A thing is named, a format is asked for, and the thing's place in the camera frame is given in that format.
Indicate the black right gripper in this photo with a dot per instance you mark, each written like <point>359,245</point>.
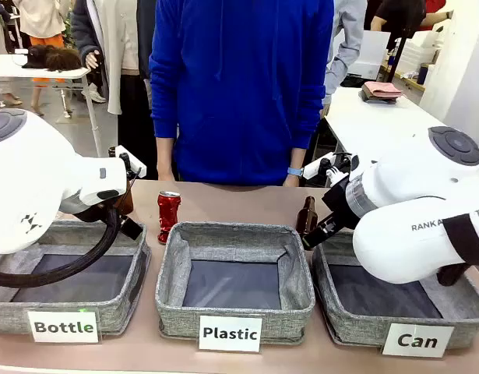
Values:
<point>342,202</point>

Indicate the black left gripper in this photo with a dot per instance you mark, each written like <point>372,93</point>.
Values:
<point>132,228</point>

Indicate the brown glass bottle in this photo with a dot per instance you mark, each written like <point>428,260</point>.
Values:
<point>125,202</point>
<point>305,222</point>

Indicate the red crushed soda can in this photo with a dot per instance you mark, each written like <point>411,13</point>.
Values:
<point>169,214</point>

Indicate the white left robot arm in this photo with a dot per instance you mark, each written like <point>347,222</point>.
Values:
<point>36,175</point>

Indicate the person's left forearm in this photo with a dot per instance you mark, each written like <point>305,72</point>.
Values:
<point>298,157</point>

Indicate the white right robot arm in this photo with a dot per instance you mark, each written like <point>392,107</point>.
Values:
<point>399,241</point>

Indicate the person's right forearm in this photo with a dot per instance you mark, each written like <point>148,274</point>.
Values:
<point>166,156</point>

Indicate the grey fabric basket labelled Bottle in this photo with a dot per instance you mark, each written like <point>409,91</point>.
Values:
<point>118,311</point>

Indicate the grey fabric basket labelled Can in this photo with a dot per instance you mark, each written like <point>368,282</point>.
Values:
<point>352,323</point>

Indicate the grey fabric basket labelled Plastic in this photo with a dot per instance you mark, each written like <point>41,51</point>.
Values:
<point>231,323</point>

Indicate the white Can label card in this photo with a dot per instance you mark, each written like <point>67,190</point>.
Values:
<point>417,341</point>

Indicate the person's left hand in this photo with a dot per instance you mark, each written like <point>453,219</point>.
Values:
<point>291,181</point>

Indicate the person's right hand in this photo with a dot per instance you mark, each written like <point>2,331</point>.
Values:
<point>165,177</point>

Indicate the light blue wristband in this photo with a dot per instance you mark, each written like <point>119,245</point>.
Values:
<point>295,171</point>

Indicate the white Bottle label card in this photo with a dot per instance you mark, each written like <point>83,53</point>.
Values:
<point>63,326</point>

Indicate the large white side table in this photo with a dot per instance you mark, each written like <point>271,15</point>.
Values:
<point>379,124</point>

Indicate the white Plastic label card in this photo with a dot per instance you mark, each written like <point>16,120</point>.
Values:
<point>230,334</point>

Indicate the white shoe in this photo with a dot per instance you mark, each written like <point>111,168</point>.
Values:
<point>94,94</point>

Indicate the folded grey cloth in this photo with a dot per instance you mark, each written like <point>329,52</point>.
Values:
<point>375,99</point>

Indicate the folded pink cloth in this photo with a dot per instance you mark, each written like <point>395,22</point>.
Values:
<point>383,89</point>

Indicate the person's blue hoodie torso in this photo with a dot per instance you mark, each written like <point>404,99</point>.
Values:
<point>239,97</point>

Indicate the bystander in beige coat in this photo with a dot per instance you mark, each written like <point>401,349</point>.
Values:
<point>118,46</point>

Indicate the white cardboard box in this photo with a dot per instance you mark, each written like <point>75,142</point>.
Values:
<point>373,54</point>

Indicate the dark brown wig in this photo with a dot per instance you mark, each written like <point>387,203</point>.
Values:
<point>54,58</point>

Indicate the dark blue cup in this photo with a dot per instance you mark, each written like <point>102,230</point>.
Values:
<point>423,75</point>

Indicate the white table with wig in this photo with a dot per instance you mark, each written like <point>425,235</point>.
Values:
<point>13,70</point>

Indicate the bystander in grey shirt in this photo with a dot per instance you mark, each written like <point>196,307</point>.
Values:
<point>350,35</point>

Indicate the white stacked storage bins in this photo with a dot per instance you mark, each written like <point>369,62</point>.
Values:
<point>418,50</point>

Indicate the bystander in orange shorts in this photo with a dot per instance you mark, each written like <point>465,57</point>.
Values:
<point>44,23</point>

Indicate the bystander in black shirt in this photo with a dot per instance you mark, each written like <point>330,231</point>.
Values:
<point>402,13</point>

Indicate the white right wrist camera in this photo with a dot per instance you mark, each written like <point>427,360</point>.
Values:
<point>321,165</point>

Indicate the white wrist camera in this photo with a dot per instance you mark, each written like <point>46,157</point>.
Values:
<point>321,165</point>
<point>132,159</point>

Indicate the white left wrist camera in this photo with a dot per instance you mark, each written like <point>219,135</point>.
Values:
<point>132,159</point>

